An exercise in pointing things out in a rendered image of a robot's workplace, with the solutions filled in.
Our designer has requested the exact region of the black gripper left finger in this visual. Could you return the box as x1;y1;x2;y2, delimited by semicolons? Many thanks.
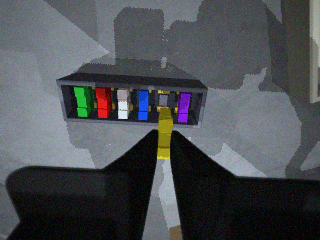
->
5;129;159;240

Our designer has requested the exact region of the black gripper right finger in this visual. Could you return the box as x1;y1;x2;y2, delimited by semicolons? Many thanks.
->
170;130;320;240

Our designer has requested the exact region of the dark grey fuse block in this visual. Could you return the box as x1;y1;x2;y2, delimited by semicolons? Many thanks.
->
56;72;208;129

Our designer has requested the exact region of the white rectangular tray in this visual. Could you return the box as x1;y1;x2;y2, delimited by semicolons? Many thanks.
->
285;0;320;104

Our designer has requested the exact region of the blue fuse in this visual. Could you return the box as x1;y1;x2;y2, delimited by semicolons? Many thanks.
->
138;89;149;120

